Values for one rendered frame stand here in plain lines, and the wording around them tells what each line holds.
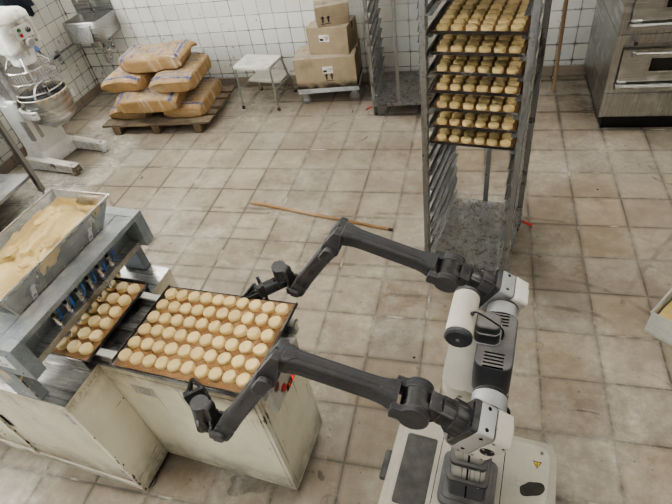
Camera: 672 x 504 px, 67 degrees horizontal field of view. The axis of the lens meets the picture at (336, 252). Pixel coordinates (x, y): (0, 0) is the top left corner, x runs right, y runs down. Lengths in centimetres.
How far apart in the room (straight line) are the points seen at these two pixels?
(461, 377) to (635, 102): 349
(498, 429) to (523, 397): 146
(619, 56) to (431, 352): 265
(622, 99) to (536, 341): 230
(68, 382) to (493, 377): 155
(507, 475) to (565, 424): 56
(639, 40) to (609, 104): 50
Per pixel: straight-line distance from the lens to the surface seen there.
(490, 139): 262
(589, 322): 311
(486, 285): 155
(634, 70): 447
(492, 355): 138
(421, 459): 228
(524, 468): 230
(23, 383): 213
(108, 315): 225
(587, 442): 271
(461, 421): 129
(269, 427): 198
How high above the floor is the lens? 234
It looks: 43 degrees down
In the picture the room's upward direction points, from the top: 11 degrees counter-clockwise
